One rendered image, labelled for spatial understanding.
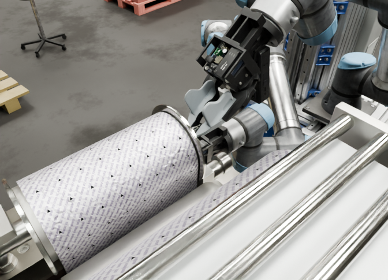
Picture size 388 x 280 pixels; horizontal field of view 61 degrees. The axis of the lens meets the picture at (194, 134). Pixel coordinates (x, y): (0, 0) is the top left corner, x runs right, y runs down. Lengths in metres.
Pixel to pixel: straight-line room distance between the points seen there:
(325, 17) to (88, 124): 2.22
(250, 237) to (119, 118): 2.46
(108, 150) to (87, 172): 0.04
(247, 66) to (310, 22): 0.17
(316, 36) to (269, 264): 0.51
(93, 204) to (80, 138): 2.11
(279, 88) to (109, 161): 0.65
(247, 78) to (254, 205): 0.32
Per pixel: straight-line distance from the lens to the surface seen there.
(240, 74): 0.53
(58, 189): 0.46
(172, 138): 0.50
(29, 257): 0.76
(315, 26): 0.66
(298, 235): 0.25
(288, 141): 0.91
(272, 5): 0.56
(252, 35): 0.54
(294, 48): 1.55
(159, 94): 2.88
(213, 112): 0.54
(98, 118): 2.71
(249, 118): 0.80
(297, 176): 0.29
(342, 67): 1.36
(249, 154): 0.86
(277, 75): 1.04
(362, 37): 1.77
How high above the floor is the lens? 1.64
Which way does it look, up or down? 42 degrees down
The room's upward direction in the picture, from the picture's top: straight up
